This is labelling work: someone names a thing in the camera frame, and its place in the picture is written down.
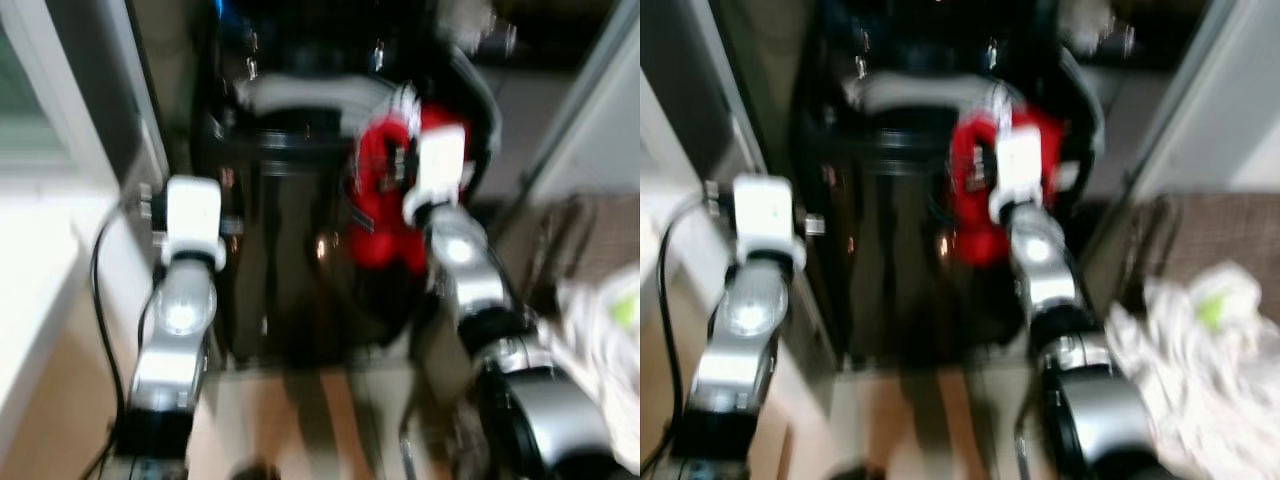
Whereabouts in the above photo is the red garment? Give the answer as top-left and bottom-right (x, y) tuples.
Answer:
(946, 103), (1065, 273)
(346, 103), (473, 277)

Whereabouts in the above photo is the black washing machine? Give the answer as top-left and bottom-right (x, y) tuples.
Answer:
(188, 0), (506, 366)
(790, 0), (1109, 366)

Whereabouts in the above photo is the white garment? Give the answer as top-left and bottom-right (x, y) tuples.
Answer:
(843, 70), (1004, 117)
(234, 72), (403, 119)

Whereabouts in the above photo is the brown woven laundry basket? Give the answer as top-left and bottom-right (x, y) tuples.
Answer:
(1118, 193), (1280, 323)
(518, 193), (641, 306)

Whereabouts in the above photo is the white crumpled cloth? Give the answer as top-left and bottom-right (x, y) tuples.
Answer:
(543, 263), (641, 473)
(1103, 260), (1280, 480)

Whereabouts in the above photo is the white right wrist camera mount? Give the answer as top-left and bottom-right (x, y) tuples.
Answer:
(988, 124), (1047, 225)
(403, 123), (470, 227)

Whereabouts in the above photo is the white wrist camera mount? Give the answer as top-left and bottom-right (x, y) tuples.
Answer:
(162, 176), (227, 271)
(733, 174), (809, 273)
(988, 124), (1047, 225)
(403, 123), (470, 227)

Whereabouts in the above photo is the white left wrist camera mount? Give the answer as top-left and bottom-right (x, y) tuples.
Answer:
(733, 174), (809, 273)
(162, 176), (227, 271)

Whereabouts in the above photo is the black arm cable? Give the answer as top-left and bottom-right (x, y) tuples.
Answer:
(642, 193), (713, 476)
(80, 195), (151, 479)

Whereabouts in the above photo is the white window frame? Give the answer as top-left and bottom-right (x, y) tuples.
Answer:
(0, 0), (116, 186)

